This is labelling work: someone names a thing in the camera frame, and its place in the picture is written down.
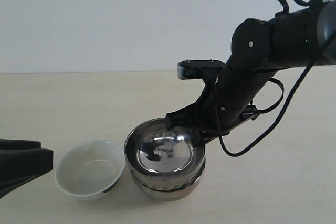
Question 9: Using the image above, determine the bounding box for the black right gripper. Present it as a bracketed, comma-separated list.
[165, 79, 260, 147]

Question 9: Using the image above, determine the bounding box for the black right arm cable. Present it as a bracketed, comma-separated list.
[217, 0, 336, 157]

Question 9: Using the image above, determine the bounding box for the ribbed steel bowl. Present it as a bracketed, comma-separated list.
[124, 118, 205, 189]

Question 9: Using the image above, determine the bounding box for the smooth steel bowl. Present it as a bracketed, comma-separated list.
[131, 161, 206, 201]

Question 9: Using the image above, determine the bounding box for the white ceramic bowl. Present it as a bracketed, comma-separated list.
[54, 140, 125, 201]

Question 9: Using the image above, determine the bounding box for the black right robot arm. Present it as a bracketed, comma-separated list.
[165, 1, 335, 138]

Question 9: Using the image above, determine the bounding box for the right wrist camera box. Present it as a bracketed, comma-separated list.
[177, 59, 225, 80]

